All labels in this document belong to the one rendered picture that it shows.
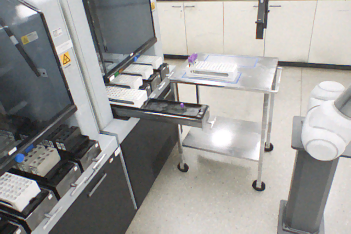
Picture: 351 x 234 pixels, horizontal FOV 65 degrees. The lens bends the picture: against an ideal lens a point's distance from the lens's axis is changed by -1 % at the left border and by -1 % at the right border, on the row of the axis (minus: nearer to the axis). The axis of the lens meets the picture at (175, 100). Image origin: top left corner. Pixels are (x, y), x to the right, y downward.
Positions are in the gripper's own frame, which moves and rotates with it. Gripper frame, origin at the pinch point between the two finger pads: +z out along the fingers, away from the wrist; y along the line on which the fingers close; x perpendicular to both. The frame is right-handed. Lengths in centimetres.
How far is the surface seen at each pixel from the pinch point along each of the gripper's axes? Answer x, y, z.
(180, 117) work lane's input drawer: 35, -17, 40
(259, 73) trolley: 3, 35, 38
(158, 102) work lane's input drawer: 52, -7, 40
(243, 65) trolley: 14, 45, 38
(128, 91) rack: 69, -8, 34
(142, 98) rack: 59, -11, 35
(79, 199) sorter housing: 66, -65, 56
